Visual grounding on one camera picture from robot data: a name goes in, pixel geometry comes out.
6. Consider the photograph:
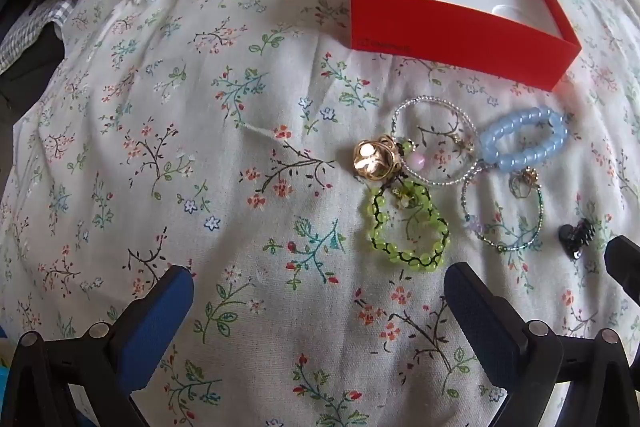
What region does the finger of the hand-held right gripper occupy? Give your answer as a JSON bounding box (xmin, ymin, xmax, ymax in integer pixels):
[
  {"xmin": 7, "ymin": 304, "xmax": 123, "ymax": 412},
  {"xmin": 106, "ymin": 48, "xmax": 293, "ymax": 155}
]
[{"xmin": 604, "ymin": 234, "xmax": 640, "ymax": 304}]

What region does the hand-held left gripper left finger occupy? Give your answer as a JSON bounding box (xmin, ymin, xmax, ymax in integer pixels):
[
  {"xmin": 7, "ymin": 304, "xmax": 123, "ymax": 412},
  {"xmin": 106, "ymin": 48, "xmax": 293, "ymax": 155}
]
[{"xmin": 10, "ymin": 265, "xmax": 195, "ymax": 427}]

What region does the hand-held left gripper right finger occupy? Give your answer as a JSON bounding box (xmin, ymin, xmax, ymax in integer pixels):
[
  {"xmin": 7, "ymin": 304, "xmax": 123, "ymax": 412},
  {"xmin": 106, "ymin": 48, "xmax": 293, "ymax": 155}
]
[{"xmin": 443, "ymin": 261, "xmax": 640, "ymax": 427}]

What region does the black hair claw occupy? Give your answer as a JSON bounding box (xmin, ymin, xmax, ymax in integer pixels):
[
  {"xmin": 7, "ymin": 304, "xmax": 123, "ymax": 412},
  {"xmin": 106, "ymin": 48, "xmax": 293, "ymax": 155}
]
[{"xmin": 557, "ymin": 218, "xmax": 596, "ymax": 260}]

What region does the thin teal bead bracelet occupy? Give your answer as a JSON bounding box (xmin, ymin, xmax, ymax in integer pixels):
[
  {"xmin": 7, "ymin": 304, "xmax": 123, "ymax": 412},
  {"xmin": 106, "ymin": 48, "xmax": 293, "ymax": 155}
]
[{"xmin": 461, "ymin": 167, "xmax": 546, "ymax": 254}]

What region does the green bead bracelet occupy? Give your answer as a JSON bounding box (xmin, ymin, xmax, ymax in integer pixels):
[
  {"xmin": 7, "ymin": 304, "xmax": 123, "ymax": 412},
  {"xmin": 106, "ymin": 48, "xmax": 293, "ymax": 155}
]
[{"xmin": 366, "ymin": 179, "xmax": 450, "ymax": 273}]

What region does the blue bead bracelet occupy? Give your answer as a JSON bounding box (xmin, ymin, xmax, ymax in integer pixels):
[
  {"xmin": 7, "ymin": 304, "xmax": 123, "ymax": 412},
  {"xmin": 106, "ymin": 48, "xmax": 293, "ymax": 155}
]
[{"xmin": 479, "ymin": 106, "xmax": 570, "ymax": 172}]

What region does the gold flower ring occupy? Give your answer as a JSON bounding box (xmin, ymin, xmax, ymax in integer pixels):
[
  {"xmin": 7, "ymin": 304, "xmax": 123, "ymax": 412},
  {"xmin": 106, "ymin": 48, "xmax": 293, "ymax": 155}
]
[{"xmin": 352, "ymin": 134, "xmax": 403, "ymax": 182}]

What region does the clear bead bracelet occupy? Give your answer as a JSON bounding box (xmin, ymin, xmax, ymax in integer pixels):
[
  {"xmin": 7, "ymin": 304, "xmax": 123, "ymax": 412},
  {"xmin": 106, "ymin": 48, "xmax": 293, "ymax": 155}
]
[{"xmin": 391, "ymin": 95, "xmax": 478, "ymax": 188}]

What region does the red cardboard box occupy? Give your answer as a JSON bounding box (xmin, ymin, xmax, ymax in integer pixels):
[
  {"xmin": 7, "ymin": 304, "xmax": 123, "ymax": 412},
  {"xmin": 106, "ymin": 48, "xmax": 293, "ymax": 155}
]
[{"xmin": 350, "ymin": 0, "xmax": 582, "ymax": 92}]

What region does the floral bedspread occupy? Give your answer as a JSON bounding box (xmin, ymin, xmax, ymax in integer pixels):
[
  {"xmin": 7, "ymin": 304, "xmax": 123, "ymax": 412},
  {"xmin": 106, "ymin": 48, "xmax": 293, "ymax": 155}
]
[{"xmin": 0, "ymin": 0, "xmax": 640, "ymax": 427}]

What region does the dark cloth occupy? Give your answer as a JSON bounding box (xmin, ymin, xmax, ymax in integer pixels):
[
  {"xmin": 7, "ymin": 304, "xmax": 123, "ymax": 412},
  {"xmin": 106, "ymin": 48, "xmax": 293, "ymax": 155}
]
[{"xmin": 0, "ymin": 24, "xmax": 67, "ymax": 124}]

